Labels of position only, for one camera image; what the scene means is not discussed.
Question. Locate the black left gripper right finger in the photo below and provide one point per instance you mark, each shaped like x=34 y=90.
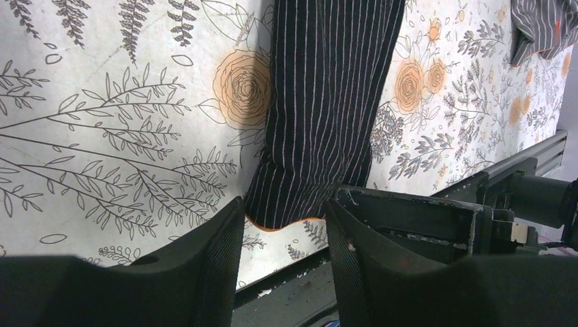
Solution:
x=380 y=283

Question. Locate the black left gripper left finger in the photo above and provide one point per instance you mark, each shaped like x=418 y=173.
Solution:
x=188 y=282

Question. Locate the grey striped underwear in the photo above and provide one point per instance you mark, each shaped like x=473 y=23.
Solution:
x=543 y=27

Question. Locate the floral patterned bed sheet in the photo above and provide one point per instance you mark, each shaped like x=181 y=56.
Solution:
x=126 y=124

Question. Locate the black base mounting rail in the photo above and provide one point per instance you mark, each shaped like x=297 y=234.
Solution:
x=511 y=208

